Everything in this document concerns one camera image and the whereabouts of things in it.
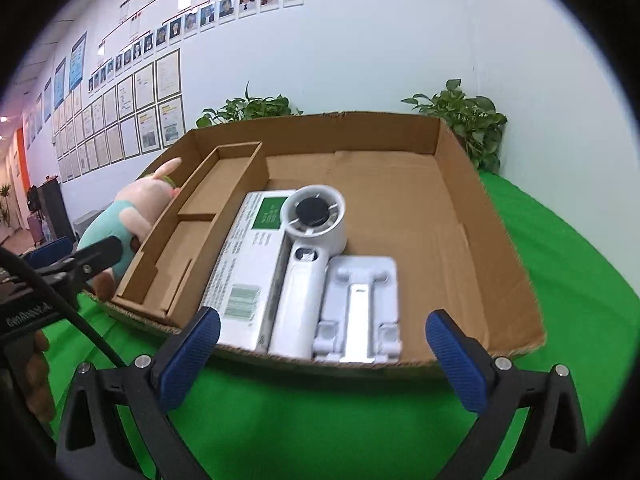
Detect potted green plant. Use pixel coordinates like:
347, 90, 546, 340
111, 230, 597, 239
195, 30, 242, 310
196, 81, 303, 128
400, 79, 508, 175

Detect pink suitcase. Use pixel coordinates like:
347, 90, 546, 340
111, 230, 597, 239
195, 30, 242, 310
27, 212, 46, 248

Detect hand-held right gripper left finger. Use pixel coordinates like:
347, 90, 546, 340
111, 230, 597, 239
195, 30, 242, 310
55, 306, 222, 480

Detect white folding phone stand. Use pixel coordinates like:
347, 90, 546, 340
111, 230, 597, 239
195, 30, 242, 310
311, 255, 403, 365

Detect small cardboard divider tray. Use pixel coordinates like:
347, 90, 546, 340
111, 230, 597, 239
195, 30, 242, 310
111, 141, 271, 327

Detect wall chart of portrait photos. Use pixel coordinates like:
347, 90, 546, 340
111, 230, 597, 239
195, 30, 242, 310
87, 0, 306, 93

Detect green tablecloth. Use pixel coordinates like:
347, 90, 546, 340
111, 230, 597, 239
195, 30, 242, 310
40, 170, 640, 480

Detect pink pig plush toy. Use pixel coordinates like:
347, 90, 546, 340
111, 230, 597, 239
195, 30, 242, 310
76, 157, 183, 301

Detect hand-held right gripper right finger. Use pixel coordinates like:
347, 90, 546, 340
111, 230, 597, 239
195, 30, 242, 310
425, 309, 591, 480

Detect black cabinet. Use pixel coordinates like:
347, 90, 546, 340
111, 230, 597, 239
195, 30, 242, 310
36, 180, 76, 246

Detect black cable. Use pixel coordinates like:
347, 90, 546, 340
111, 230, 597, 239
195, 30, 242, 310
0, 246, 130, 368

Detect large cardboard box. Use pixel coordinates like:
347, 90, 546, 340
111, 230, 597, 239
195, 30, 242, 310
80, 111, 547, 367

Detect white box with green label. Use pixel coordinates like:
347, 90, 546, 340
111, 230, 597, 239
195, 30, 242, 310
199, 190, 301, 353

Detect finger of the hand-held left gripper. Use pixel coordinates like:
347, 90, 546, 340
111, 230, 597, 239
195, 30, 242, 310
47, 234, 125, 288

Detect person's left hand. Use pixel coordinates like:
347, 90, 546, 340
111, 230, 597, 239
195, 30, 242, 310
22, 332, 57, 423

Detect wall of framed certificates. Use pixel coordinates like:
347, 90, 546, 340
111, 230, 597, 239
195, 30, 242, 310
22, 49, 187, 186

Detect blue chair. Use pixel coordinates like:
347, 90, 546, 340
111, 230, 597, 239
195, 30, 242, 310
22, 236, 76, 268

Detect white handheld fan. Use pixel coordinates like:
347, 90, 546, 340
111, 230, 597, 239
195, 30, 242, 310
267, 185, 348, 361

